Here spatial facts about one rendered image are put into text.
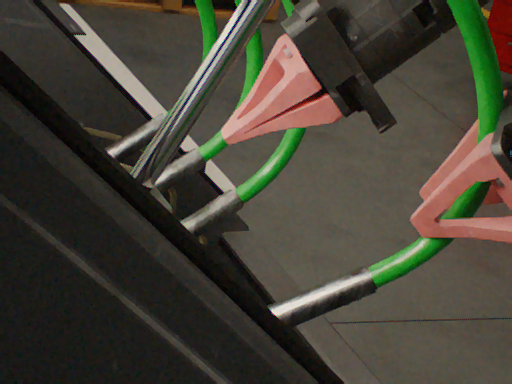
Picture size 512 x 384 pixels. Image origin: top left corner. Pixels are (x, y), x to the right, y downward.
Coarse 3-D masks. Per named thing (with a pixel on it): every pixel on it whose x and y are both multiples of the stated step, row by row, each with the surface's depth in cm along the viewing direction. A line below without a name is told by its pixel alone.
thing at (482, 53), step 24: (456, 0) 54; (480, 24) 54; (480, 48) 55; (480, 72) 56; (480, 96) 56; (480, 120) 57; (480, 192) 59; (456, 216) 59; (432, 240) 60; (384, 264) 61; (408, 264) 60
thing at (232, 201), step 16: (288, 16) 74; (304, 128) 79; (288, 144) 79; (272, 160) 80; (288, 160) 80; (256, 176) 80; (272, 176) 80; (240, 192) 80; (256, 192) 80; (208, 208) 79; (224, 208) 79; (240, 208) 80; (192, 224) 79; (208, 224) 79
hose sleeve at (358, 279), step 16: (352, 272) 61; (368, 272) 61; (320, 288) 61; (336, 288) 61; (352, 288) 61; (368, 288) 61; (272, 304) 62; (288, 304) 62; (304, 304) 61; (320, 304) 61; (336, 304) 61; (288, 320) 62; (304, 320) 62
